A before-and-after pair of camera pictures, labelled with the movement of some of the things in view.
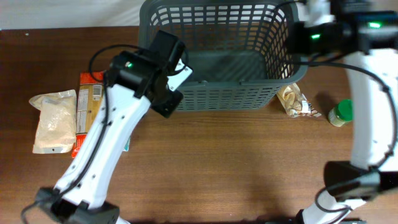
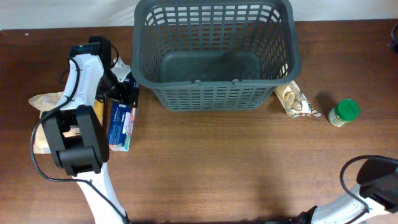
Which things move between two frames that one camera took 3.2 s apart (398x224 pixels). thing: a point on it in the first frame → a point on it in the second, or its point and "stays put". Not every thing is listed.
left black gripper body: x=172 y=105 → x=111 y=83
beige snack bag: x=295 y=102 stays put
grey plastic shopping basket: x=240 y=52 stays put
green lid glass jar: x=342 y=113 stays put
